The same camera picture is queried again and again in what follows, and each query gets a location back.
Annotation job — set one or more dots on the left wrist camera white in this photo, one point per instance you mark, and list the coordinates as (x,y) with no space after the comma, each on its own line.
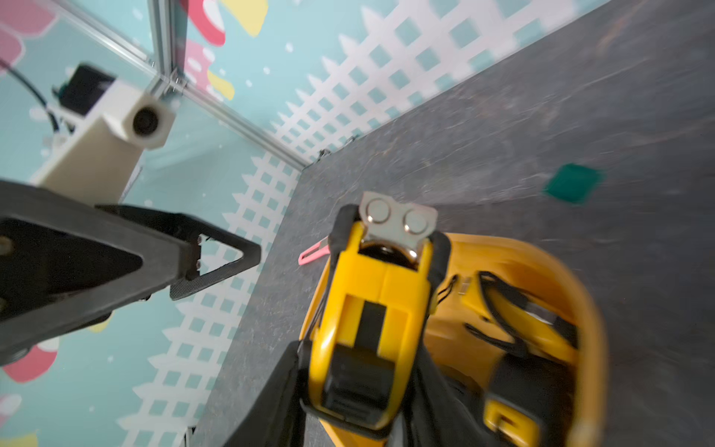
(114,123)

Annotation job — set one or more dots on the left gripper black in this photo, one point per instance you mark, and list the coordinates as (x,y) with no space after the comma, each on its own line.
(66,265)

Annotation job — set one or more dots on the pink utility knife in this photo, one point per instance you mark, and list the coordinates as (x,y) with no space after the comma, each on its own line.
(315,252)

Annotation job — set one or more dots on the small yellow tape measure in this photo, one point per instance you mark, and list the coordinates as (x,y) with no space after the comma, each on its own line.
(529,326)

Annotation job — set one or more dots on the small green square pad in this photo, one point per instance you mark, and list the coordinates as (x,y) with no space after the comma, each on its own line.
(573,183)

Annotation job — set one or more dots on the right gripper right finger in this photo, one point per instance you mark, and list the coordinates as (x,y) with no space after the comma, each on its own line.
(442,411)

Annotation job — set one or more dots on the yellow storage box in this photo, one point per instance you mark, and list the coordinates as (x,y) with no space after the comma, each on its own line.
(471,341)

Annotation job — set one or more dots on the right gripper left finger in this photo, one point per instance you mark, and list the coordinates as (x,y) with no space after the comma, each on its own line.
(277,417)

